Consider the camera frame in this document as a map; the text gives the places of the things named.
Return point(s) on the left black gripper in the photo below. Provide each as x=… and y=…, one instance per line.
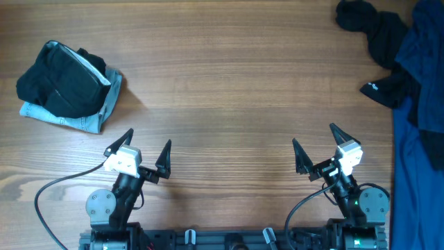
x=163, y=165

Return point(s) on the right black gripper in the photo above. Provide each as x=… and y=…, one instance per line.
x=304, y=164

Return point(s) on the dark blue shorts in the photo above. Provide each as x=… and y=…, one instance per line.
x=421, y=54

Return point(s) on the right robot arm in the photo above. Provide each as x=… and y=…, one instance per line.
x=363, y=206

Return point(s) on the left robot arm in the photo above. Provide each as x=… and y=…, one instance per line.
x=109, y=210

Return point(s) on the folded light denim jeans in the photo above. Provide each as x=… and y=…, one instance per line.
x=90, y=124

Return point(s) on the folded black garment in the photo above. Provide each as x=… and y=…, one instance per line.
x=65, y=82

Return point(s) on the bright blue cloth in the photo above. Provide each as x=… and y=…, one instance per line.
x=417, y=213

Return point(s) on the crumpled black garment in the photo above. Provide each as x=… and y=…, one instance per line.
x=385, y=32

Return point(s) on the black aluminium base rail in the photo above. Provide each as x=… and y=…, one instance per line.
x=267, y=238

